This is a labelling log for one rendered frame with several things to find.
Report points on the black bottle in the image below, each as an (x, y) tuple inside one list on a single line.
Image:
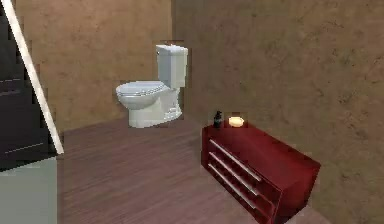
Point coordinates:
[(217, 120)]

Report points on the red chest of drawers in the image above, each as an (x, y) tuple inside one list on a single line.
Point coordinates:
[(266, 166)]

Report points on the pale round soap dish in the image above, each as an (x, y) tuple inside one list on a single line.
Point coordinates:
[(236, 121)]

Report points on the white toilet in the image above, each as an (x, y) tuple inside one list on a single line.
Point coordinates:
[(151, 96)]

